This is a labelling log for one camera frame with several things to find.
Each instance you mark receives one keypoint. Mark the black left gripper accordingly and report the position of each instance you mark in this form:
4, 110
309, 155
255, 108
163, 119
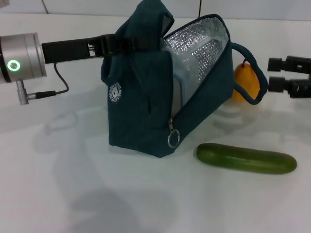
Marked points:
68, 51

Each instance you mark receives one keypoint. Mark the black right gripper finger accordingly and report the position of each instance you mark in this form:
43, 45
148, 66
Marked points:
291, 64
289, 85

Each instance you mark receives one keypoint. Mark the orange pear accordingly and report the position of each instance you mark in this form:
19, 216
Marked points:
245, 80

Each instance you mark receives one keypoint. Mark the dark blue insulated lunch bag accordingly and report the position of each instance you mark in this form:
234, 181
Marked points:
138, 102

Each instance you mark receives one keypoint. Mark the clear plastic lunch box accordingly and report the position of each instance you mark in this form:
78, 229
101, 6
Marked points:
181, 65

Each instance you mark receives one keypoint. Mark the green cucumber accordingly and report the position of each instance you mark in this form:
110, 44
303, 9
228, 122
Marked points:
245, 161

